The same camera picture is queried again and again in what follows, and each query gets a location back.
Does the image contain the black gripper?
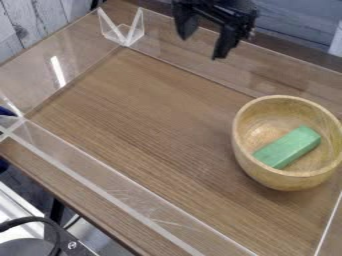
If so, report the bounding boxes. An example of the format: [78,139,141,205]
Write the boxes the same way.
[171,0,260,59]

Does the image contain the black table leg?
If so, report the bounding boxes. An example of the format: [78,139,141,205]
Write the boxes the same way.
[50,199,66,224]

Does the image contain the blue object at left edge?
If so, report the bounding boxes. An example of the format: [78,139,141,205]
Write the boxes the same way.
[0,106,18,117]

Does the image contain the clear acrylic barrier wall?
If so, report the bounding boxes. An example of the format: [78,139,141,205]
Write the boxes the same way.
[0,1,342,256]

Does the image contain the green rectangular block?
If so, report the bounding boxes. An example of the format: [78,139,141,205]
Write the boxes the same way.
[253,126,322,169]

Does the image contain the black metal base plate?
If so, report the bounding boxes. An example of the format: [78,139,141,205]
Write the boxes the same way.
[0,223,102,256]

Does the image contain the black cable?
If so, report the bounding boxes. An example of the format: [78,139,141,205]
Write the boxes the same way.
[0,216,62,256]

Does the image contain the brown wooden bowl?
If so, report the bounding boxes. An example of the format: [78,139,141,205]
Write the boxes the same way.
[232,95,342,191]

